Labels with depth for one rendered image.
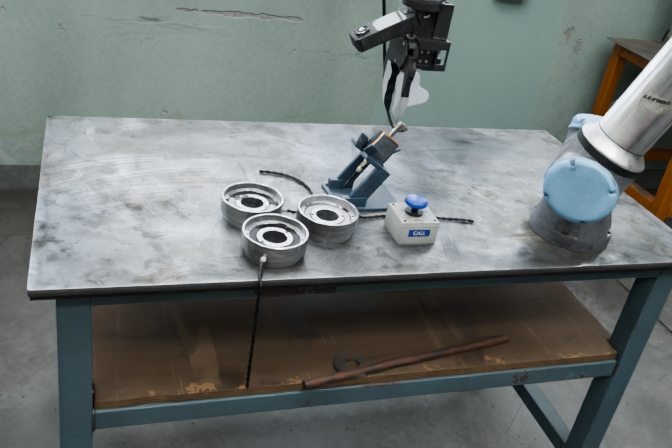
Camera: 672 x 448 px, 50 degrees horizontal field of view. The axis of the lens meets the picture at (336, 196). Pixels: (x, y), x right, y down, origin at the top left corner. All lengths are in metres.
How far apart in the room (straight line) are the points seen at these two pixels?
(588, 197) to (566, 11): 2.14
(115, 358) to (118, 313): 0.12
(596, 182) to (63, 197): 0.86
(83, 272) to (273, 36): 1.83
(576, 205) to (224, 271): 0.56
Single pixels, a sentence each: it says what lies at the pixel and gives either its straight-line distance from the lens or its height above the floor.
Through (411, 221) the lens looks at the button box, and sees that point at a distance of 1.22.
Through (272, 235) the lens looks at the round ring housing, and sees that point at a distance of 1.16.
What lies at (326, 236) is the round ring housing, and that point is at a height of 0.82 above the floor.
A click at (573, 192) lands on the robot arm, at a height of 0.96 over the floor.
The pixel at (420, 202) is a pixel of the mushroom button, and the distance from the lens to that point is 1.23.
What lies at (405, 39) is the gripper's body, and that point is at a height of 1.12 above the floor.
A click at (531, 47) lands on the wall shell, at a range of 3.24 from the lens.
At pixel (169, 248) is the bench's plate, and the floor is 0.80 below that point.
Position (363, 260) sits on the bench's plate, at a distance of 1.17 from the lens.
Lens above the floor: 1.42
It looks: 28 degrees down
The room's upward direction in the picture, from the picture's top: 10 degrees clockwise
